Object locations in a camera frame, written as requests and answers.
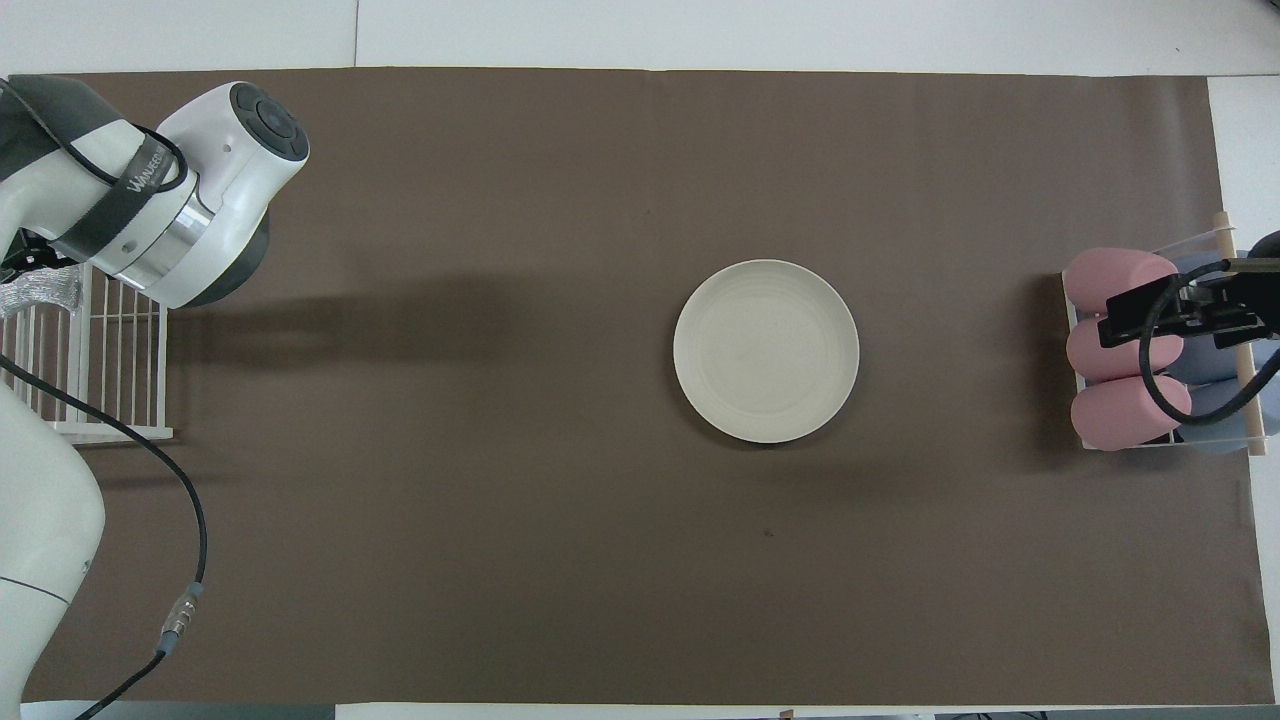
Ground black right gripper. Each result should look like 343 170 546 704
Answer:
1100 258 1280 349

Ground black velcro cable strap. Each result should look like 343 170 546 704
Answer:
55 125 191 266

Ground round cream plate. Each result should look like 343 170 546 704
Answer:
673 260 861 446

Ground silver mesh scouring sponge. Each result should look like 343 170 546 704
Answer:
0 275 81 319

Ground pink plastic cup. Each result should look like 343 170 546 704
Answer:
1070 375 1193 451
1066 313 1184 383
1063 248 1181 316

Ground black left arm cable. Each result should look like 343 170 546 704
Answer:
0 80 208 720

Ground white wire dish rack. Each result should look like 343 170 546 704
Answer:
0 265 173 443

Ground white cup rack wooden bar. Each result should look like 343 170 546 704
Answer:
1060 210 1271 459

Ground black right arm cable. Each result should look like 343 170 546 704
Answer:
1140 262 1280 426

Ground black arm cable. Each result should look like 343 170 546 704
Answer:
1140 262 1280 426
0 80 208 720

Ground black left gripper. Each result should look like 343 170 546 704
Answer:
0 230 79 286

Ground brown paper table mat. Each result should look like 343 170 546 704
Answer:
0 68 1276 706

